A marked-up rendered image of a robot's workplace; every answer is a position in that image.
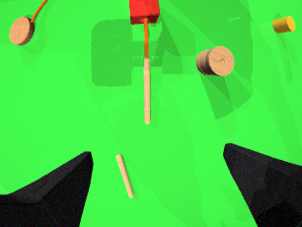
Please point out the red cube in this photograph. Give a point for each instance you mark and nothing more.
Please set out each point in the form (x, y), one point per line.
(143, 9)

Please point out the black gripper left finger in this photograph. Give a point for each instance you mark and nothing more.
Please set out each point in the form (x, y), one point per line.
(55, 200)

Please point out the round wooden button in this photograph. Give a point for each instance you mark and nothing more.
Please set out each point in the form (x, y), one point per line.
(22, 31)

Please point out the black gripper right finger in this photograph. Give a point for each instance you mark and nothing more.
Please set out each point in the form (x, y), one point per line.
(272, 188)

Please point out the thin tan wooden stick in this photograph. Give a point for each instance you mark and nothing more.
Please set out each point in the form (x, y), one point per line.
(127, 183)

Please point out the wooden stick with orange string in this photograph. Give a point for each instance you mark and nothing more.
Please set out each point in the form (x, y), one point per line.
(146, 79)

